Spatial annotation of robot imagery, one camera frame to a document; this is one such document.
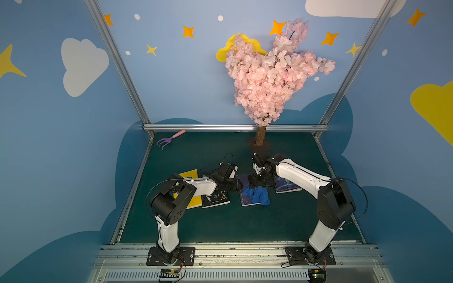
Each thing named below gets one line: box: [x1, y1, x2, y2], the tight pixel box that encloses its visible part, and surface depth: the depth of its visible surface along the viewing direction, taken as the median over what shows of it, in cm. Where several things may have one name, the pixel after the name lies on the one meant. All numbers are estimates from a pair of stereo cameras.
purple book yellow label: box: [236, 174, 262, 207], surface depth 92 cm
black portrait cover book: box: [201, 185, 231, 209], surface depth 92 cm
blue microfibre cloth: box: [242, 182, 271, 206], surface depth 88 cm
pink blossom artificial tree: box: [225, 18, 336, 147], surface depth 73 cm
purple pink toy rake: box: [156, 130, 187, 150], surface depth 117 cm
